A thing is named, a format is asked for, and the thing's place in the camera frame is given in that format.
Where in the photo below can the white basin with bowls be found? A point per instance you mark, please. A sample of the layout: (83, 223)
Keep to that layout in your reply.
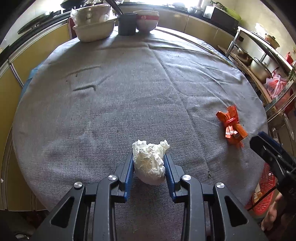
(93, 23)

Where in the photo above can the person's right hand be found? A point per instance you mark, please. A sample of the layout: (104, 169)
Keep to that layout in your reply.
(271, 215)

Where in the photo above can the microwave oven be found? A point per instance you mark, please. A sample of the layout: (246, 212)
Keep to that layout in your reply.
(220, 17)

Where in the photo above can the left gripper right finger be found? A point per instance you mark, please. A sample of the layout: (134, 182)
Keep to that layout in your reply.
(185, 189)

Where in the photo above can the grey tablecloth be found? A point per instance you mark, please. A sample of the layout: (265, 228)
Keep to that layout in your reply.
(89, 102)

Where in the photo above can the steel pot on shelf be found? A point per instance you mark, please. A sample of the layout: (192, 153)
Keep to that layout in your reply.
(260, 70)

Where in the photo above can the white tissue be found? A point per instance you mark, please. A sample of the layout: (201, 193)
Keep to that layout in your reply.
(148, 161)

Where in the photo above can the metal kitchen shelf rack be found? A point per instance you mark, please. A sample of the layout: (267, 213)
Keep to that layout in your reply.
(273, 76)

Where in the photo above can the yellow enamel pot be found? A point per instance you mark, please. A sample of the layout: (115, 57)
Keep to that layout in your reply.
(272, 41)

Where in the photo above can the orange red wrapper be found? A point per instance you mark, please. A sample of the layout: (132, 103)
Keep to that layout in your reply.
(234, 131)

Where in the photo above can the stacked red white bowls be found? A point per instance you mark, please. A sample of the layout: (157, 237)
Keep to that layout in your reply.
(146, 20)

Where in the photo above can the dark chopstick cup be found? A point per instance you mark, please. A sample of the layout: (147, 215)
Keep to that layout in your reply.
(127, 24)

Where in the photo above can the red plastic basket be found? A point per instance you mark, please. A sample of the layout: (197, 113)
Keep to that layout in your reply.
(266, 183)

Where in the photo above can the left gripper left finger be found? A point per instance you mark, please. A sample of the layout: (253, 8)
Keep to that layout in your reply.
(115, 188)

